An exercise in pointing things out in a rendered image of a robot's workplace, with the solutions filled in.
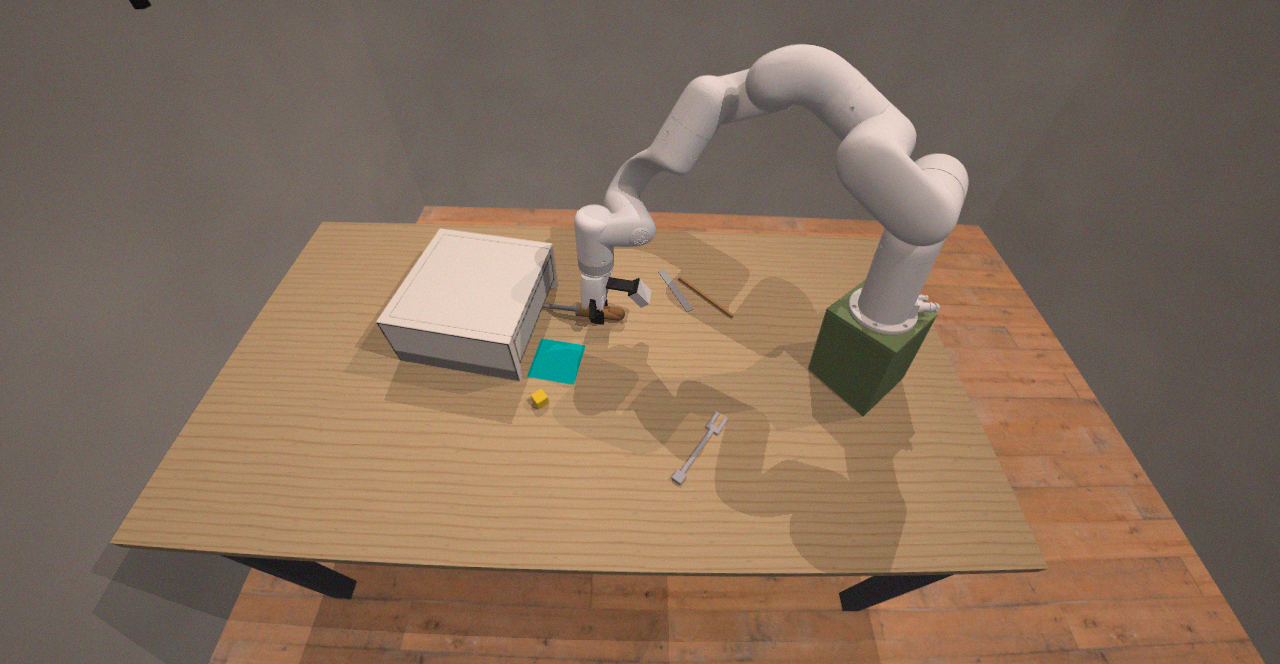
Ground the wooden tool handle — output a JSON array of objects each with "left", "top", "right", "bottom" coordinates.
[{"left": 543, "top": 303, "right": 625, "bottom": 321}]

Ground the brown wooden stick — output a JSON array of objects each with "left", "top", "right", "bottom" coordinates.
[{"left": 678, "top": 276, "right": 733, "bottom": 319}]

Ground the teal square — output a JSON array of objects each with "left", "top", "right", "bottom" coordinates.
[{"left": 527, "top": 339, "right": 585, "bottom": 385}]

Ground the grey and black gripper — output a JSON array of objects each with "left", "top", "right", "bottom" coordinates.
[{"left": 579, "top": 266, "right": 614, "bottom": 325}]

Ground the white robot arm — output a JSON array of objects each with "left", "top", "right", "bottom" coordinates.
[{"left": 573, "top": 43, "right": 968, "bottom": 335}]

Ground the grey flat bar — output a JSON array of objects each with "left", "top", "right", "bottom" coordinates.
[{"left": 658, "top": 269, "right": 692, "bottom": 312}]

